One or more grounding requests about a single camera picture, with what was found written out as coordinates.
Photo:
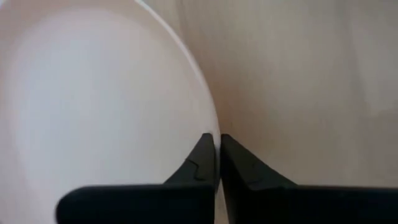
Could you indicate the medium peach plate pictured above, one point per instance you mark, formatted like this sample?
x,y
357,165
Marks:
x,y
93,93

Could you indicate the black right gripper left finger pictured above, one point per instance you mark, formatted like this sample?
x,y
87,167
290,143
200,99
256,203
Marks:
x,y
174,202

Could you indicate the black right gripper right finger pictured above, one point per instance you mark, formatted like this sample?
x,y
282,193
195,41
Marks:
x,y
280,205

